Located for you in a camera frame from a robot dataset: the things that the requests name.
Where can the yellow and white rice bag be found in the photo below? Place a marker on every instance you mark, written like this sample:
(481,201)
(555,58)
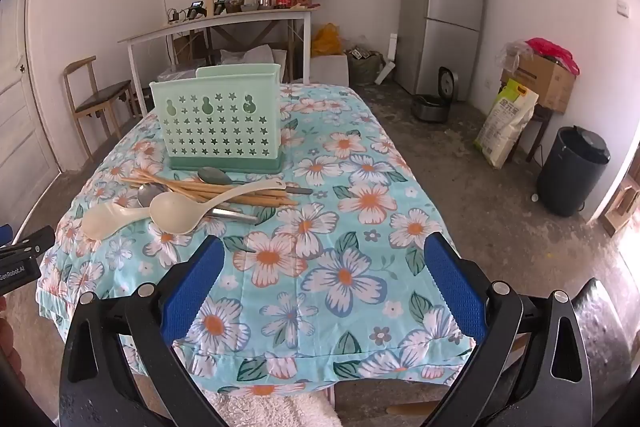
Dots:
(505,127)

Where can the cream plastic rice spoon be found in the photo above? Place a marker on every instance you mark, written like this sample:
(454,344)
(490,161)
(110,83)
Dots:
(105,219)

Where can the white table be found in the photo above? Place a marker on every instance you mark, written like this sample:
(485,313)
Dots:
(210,22)

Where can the white door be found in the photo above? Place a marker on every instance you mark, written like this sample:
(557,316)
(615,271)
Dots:
(22,107)

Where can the black rice cooker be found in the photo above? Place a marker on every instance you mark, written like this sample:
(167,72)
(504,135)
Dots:
(430,109)

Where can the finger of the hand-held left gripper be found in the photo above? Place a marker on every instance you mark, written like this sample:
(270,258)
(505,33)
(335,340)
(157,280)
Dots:
(5,234)
(30,244)

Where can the steel spoon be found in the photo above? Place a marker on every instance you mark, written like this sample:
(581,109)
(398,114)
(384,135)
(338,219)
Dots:
(150,194)

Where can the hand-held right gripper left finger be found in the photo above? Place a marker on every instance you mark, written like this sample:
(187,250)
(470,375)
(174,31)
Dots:
(192,287)

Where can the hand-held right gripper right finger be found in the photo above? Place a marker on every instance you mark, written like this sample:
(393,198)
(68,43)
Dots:
(452,287)

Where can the large cardboard box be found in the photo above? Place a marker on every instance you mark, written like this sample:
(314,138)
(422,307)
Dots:
(545,82)

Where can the white box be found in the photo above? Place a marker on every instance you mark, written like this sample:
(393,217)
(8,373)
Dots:
(329,69)

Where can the silver refrigerator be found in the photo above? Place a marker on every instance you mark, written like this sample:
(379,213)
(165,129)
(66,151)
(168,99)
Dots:
(442,7)

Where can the yellow plastic bag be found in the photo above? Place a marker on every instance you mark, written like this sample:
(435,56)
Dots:
(327,39)

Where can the pile of wooden chopsticks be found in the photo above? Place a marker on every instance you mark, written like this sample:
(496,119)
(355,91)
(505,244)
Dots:
(265,198)

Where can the cream plastic ladle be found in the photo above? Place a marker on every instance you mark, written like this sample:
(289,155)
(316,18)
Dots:
(175,212)

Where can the dark wooden stool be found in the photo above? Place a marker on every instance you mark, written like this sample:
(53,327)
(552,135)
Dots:
(539,127)

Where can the green plastic utensil holder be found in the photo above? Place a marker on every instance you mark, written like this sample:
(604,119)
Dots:
(215,127)

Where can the olive green bag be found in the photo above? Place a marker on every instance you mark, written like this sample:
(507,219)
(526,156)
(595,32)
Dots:
(365,67)

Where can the floral blanket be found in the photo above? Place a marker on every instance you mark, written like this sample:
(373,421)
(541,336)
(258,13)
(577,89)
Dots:
(310,267)

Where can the red plastic bag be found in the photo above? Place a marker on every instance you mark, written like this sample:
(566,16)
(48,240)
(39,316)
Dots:
(552,52)

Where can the white plastic panel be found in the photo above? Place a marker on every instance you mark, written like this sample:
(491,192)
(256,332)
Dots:
(387,67)

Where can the black device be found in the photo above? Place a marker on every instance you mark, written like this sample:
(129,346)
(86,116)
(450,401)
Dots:
(196,10)
(221,5)

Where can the white wall switch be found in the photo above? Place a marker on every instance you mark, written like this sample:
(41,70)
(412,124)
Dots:
(623,8)

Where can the black trash bin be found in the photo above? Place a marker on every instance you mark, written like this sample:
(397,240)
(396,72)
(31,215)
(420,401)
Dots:
(572,172)

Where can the wooden chair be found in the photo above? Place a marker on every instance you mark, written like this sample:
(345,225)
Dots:
(100,97)

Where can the grey-green spoon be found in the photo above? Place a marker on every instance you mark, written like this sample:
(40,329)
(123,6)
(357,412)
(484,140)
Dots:
(215,175)

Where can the white fluffy rug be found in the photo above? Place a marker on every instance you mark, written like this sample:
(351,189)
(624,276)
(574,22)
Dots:
(280,412)

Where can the white plastic bag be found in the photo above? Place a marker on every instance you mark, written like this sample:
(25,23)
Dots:
(250,57)

